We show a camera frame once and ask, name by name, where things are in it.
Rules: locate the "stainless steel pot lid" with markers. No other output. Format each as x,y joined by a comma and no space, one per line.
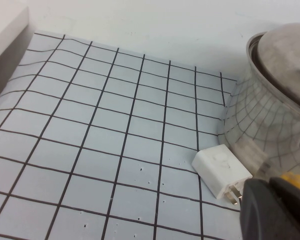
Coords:
285,57

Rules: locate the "grey black-grid table mat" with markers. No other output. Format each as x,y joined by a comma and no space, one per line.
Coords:
95,130

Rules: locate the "white USB charger plug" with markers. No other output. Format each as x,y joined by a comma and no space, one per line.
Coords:
220,170

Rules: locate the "white box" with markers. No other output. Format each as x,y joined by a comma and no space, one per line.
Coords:
5,32

